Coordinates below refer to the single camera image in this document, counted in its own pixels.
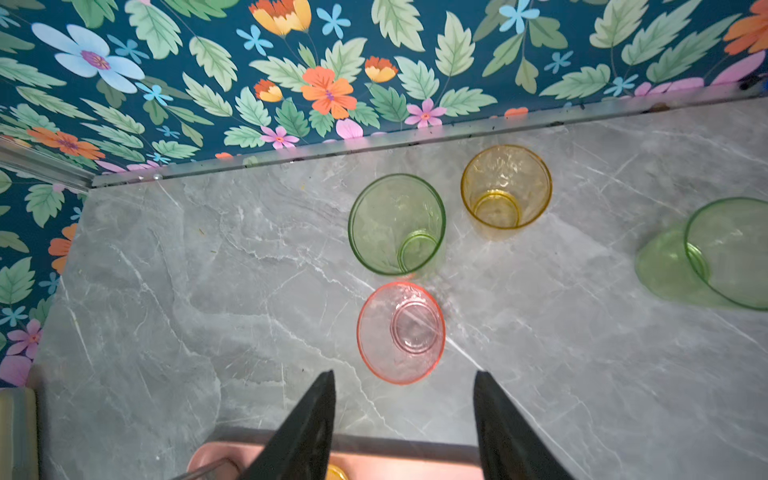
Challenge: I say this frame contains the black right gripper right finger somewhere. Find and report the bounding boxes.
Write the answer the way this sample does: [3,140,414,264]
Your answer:
[473,371,573,480]

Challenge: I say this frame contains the yellow plastic cup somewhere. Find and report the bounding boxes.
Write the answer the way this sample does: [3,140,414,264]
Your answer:
[325,464,349,480]

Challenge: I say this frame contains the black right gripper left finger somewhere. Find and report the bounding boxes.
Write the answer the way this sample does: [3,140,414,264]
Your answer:
[239,370,336,480]

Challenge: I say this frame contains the light green plastic cup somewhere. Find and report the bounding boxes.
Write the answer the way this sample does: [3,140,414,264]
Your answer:
[635,197,767,311]

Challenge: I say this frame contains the pink plastic cup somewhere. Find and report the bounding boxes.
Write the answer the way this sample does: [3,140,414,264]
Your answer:
[356,281,446,385]

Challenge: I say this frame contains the pink rectangular tray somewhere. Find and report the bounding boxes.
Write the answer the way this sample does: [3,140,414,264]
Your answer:
[187,441,484,479]

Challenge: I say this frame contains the beige sponge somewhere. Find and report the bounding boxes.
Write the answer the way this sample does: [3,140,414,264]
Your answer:
[0,387,39,480]

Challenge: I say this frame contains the amber plastic cup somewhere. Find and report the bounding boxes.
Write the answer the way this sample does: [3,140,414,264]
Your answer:
[460,145,553,240]

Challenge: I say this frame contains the olive green plastic cup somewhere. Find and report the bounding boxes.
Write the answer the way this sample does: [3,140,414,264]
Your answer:
[347,173,447,278]

